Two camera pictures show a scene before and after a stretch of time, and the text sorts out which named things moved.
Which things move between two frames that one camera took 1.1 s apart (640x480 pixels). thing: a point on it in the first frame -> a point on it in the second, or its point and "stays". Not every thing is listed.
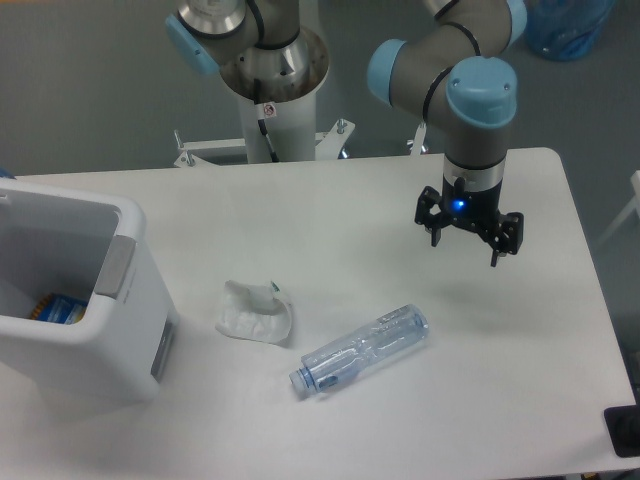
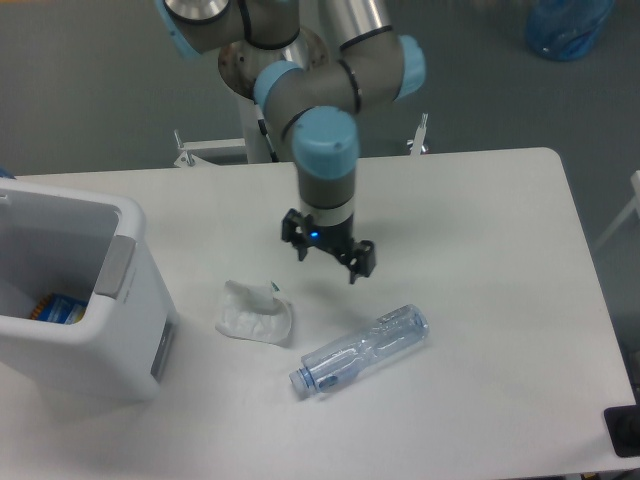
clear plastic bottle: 324,366 stays
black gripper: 476,208 -> 301,231
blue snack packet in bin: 58,308 stays
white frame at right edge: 635,202 stays
